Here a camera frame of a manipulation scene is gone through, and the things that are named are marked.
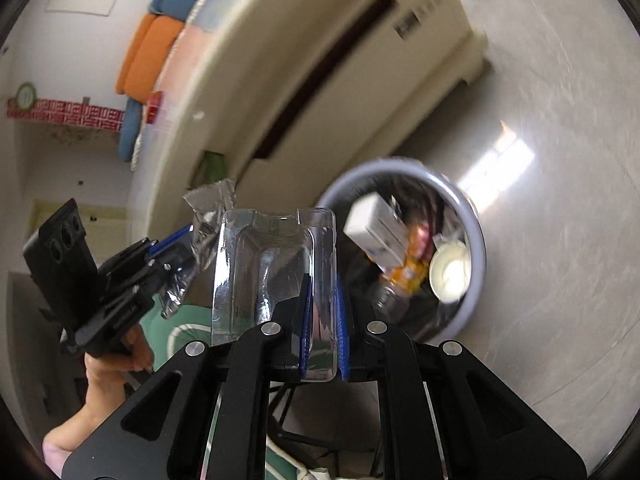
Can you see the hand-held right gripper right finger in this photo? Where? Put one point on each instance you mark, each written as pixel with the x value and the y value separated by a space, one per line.
pixel 341 340

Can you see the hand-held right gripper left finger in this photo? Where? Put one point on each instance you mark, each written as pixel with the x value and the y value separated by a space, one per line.
pixel 306 340

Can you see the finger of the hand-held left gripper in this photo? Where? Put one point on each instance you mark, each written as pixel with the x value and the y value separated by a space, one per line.
pixel 165 242
pixel 167 270

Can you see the clear candy wrapper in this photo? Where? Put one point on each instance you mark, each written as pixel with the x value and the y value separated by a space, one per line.
pixel 210 230

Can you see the clear plastic packaging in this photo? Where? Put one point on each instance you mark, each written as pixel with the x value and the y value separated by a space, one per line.
pixel 270 260

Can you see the orange soda bottle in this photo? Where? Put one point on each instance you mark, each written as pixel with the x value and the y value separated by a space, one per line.
pixel 405 272

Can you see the small white box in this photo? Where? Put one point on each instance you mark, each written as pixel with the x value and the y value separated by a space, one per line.
pixel 370 225

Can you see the paper cup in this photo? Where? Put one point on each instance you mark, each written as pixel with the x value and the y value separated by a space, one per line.
pixel 450 272

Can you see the white trash bin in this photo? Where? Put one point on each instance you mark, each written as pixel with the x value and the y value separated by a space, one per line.
pixel 472 230

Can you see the person's left forearm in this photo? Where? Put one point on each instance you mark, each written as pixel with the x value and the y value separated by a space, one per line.
pixel 70 442

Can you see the person's left hand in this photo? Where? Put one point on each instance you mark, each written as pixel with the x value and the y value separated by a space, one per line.
pixel 107 375

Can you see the green slipper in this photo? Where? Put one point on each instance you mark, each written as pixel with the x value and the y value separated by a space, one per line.
pixel 192 342
pixel 295 465

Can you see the red packet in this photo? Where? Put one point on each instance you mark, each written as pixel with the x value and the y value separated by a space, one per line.
pixel 155 107

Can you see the orange sofa cushion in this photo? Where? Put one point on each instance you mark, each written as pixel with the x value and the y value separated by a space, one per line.
pixel 131 55
pixel 157 55

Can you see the white coffee table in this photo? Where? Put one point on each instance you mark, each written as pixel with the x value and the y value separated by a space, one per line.
pixel 300 35

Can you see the red patterned wall strip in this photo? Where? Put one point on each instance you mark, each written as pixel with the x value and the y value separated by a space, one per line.
pixel 65 112

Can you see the wall clock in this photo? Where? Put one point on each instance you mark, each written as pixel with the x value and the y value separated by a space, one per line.
pixel 26 95

